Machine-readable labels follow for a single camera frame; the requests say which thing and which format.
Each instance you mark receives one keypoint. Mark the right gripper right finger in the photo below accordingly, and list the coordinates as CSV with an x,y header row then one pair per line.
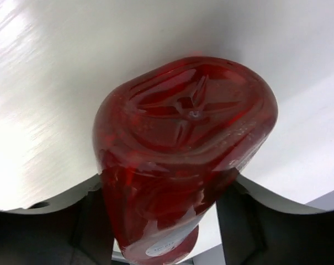
x,y
258,226

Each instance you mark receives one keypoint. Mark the red liquid bottle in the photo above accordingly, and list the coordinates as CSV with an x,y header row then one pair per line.
x,y
168,144

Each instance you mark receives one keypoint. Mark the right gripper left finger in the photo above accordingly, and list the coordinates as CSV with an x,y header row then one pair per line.
x,y
69,228

